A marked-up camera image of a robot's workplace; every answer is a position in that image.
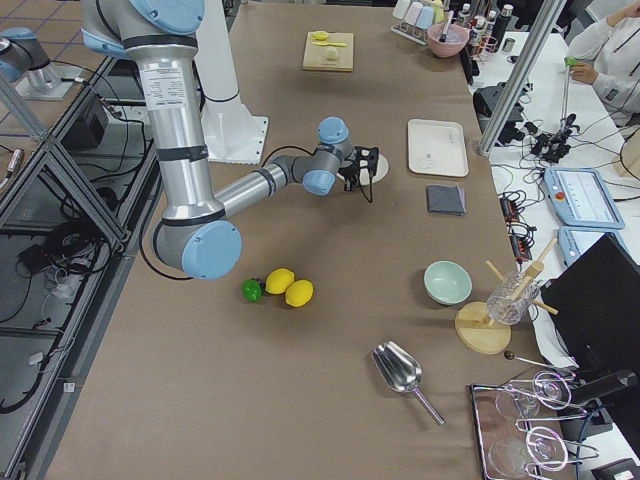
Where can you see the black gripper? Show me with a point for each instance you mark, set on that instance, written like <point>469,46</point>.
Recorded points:
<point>349,176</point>

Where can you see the white bun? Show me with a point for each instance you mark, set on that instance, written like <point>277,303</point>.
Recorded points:
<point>331,54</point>

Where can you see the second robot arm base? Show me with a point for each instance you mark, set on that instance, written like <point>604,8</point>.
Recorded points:
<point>25,63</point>

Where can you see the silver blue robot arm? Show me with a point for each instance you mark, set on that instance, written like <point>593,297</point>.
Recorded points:
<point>195,234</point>

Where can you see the beige rectangular tray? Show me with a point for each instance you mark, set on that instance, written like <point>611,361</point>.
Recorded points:
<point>436,148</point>

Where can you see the metal glass rack tray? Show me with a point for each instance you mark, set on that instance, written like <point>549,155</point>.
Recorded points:
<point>518,427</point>

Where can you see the round white plate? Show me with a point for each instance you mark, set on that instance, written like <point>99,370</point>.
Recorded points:
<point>382,169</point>

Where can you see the grey folded cloth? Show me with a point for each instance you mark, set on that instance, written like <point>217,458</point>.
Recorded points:
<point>446,199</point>

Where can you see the wooden cutting board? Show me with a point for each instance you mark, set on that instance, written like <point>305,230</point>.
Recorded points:
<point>313,58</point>

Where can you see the yellow plastic spoon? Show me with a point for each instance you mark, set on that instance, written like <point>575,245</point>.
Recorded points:
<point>322,38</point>

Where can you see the yellow lemon upper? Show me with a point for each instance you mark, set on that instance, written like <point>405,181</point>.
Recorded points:
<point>279,280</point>

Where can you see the yellow lemon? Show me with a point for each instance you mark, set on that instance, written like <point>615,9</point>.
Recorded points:
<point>299,293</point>
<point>279,280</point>

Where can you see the yellow lemon lower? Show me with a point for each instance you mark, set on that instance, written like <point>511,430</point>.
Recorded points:
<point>299,293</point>

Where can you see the mint green bowl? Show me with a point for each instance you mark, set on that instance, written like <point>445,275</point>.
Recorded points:
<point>447,283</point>

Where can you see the pastel cup rack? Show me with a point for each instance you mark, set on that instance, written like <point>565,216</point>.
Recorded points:
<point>414,18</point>

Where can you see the pink mixing bowl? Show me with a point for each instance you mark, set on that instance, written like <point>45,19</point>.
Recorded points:
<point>456,39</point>

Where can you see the green pepper toy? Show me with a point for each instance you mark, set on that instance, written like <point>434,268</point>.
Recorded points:
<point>252,289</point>

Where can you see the clear glass cup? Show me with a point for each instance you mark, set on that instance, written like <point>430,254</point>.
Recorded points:
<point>503,307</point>

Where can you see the wooden cup stand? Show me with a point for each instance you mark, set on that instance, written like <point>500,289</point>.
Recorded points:
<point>473,324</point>

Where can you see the metal scoop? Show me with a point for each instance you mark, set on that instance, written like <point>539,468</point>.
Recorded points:
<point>403,374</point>

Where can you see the blue teach pendant upper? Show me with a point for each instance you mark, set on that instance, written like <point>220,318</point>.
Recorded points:
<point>580,198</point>

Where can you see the blue teach pendant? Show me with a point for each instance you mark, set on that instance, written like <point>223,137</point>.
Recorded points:
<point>574,241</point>
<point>580,198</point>

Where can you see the blue teach pendant lower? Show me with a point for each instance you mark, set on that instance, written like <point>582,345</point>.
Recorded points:
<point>574,241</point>

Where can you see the black monitor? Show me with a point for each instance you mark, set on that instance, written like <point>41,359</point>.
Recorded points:
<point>597,299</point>

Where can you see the person in white hoodie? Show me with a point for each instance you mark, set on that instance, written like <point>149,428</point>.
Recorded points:
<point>607,59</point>

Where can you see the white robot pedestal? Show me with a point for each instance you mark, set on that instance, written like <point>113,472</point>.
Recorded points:
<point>232,134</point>

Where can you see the aluminium frame post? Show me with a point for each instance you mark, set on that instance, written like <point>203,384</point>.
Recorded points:
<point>545,20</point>

